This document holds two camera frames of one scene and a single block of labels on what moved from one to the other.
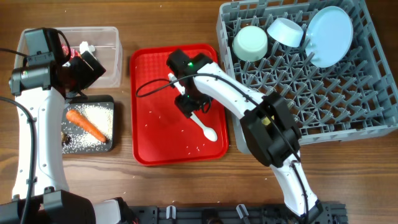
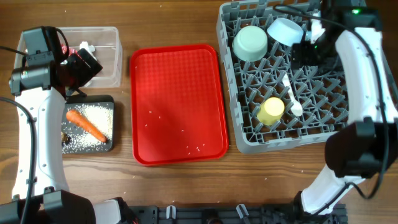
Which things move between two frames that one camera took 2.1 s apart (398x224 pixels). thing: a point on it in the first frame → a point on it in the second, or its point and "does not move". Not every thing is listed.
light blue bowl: [286, 32] does not move
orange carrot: [76, 117] does not move
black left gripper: [89, 76] does not move
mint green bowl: [250, 43] does not move
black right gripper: [186, 107] → [300, 55]
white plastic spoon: [209, 133] → [296, 107]
